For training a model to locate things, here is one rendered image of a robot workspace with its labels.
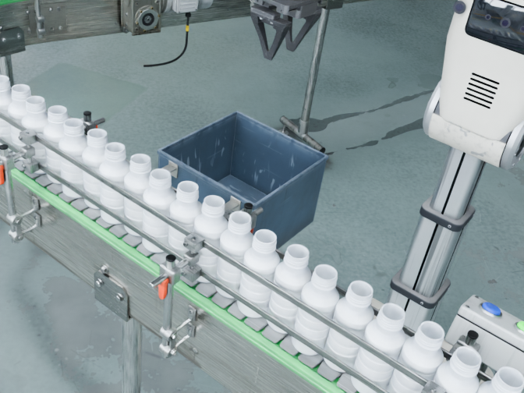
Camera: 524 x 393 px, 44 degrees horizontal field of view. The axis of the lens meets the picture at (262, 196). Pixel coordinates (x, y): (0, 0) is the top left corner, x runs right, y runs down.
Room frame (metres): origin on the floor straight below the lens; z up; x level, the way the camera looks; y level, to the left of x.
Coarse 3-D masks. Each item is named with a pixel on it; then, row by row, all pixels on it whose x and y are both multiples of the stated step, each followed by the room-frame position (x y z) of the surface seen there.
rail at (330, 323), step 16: (0, 112) 1.14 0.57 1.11; (16, 128) 1.11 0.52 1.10; (48, 144) 1.05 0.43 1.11; (128, 160) 1.04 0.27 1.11; (96, 176) 0.98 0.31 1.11; (80, 192) 1.00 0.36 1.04; (128, 192) 0.94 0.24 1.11; (176, 192) 0.96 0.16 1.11; (144, 208) 0.91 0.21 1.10; (128, 224) 0.93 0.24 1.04; (176, 224) 0.87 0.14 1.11; (176, 256) 0.86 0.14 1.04; (224, 256) 0.81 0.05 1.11; (224, 288) 0.80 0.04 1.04; (272, 288) 0.75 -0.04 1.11; (336, 288) 0.77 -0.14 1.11; (304, 304) 0.72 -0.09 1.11; (272, 320) 0.74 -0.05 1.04; (320, 320) 0.70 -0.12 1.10; (352, 336) 0.67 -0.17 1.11; (320, 352) 0.69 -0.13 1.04; (448, 352) 0.66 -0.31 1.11; (400, 368) 0.63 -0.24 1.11; (368, 384) 0.64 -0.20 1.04
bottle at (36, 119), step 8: (32, 96) 1.14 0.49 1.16; (32, 104) 1.11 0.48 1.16; (40, 104) 1.11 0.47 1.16; (32, 112) 1.10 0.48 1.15; (40, 112) 1.11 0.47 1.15; (24, 120) 1.11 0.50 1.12; (32, 120) 1.10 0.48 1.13; (40, 120) 1.11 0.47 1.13; (32, 128) 1.09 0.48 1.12; (40, 128) 1.10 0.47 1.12; (24, 144) 1.11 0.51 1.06; (32, 144) 1.09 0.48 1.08; (40, 144) 1.10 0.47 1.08; (40, 152) 1.10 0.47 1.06; (40, 160) 1.10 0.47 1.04
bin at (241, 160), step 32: (224, 128) 1.55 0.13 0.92; (256, 128) 1.55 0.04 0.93; (160, 160) 1.34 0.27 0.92; (192, 160) 1.44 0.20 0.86; (224, 160) 1.56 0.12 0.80; (256, 160) 1.55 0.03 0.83; (288, 160) 1.49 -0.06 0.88; (320, 160) 1.41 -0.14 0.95; (224, 192) 1.22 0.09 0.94; (256, 192) 1.52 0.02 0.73; (288, 192) 1.29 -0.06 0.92; (256, 224) 1.19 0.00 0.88; (288, 224) 1.32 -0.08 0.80
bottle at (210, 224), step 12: (204, 204) 0.87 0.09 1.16; (216, 204) 0.89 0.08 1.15; (204, 216) 0.86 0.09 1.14; (216, 216) 0.86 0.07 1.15; (204, 228) 0.85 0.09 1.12; (216, 228) 0.85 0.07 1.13; (216, 240) 0.85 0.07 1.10; (204, 252) 0.84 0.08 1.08; (204, 264) 0.84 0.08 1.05; (216, 264) 0.85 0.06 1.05
